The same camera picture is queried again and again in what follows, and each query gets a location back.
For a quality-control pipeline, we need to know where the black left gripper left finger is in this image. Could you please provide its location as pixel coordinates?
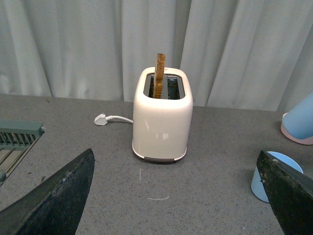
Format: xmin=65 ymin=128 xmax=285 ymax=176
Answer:
xmin=0 ymin=149 xmax=95 ymax=235

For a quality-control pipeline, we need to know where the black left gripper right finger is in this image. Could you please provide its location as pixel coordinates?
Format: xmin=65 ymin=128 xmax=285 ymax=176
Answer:
xmin=257 ymin=151 xmax=313 ymax=235

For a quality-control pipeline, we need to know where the blue plastic cup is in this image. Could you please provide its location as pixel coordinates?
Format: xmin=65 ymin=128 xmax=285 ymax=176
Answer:
xmin=281 ymin=93 xmax=313 ymax=145
xmin=251 ymin=151 xmax=303 ymax=203

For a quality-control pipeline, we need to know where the pink plastic bowl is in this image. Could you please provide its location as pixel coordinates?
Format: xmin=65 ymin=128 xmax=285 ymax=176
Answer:
xmin=280 ymin=112 xmax=313 ymax=145

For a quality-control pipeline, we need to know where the green dish rack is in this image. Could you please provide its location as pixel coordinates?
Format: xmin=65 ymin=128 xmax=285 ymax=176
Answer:
xmin=0 ymin=119 xmax=45 ymax=184

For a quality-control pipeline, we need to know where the cream white toaster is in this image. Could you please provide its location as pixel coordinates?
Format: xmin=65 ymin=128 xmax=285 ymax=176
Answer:
xmin=132 ymin=67 xmax=193 ymax=162

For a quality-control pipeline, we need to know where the grey pleated curtain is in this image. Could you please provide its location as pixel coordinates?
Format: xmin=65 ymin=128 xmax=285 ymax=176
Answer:
xmin=0 ymin=0 xmax=313 ymax=112

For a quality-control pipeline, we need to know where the toasted bread slice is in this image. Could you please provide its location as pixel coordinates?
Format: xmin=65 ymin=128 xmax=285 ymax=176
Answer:
xmin=153 ymin=53 xmax=166 ymax=99

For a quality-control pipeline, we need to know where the white power plug cable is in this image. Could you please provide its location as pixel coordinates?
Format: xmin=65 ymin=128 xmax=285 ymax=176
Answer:
xmin=94 ymin=112 xmax=134 ymax=126

